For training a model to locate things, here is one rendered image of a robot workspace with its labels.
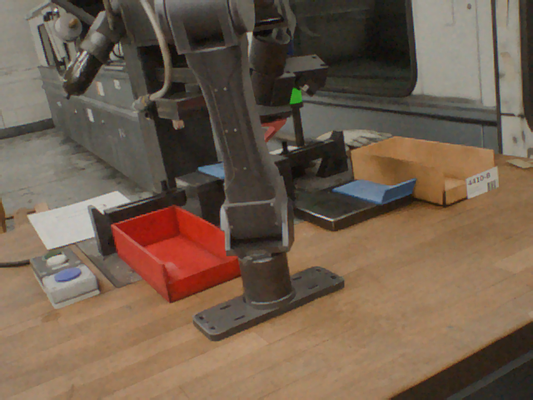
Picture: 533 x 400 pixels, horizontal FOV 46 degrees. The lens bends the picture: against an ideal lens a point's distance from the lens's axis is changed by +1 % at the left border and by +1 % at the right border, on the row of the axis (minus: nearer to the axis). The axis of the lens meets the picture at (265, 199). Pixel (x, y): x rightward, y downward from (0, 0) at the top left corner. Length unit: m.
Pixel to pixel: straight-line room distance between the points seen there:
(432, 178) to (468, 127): 0.46
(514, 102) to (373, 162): 0.34
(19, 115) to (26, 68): 0.71
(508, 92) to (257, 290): 0.79
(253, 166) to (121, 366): 0.28
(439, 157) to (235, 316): 0.60
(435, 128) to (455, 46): 0.21
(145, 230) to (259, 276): 0.38
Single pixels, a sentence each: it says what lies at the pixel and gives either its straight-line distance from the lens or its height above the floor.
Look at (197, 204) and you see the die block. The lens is 1.13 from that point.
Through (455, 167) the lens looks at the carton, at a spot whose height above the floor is 0.93.
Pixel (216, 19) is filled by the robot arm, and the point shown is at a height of 1.26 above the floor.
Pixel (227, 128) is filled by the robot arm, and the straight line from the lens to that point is 0.71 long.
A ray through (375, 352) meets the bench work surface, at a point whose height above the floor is 0.90.
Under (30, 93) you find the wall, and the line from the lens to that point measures 10.34.
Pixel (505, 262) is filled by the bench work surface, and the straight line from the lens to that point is 0.88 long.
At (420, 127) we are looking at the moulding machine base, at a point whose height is 0.91.
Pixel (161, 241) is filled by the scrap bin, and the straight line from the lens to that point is 1.12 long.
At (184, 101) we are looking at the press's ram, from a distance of 1.10.
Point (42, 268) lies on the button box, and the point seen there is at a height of 0.93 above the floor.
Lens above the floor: 1.27
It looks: 17 degrees down
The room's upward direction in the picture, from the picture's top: 10 degrees counter-clockwise
